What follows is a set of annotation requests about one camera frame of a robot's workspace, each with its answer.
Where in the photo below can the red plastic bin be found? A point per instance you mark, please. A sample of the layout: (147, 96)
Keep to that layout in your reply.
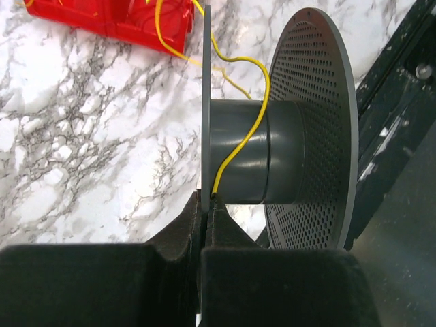
(131, 21)

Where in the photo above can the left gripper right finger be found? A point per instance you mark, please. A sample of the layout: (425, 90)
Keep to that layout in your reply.
(243, 284)

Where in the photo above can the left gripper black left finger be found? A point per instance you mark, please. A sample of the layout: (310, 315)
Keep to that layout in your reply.
(107, 284)

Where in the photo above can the grey cable spool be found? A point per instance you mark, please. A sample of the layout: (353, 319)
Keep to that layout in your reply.
(300, 154)

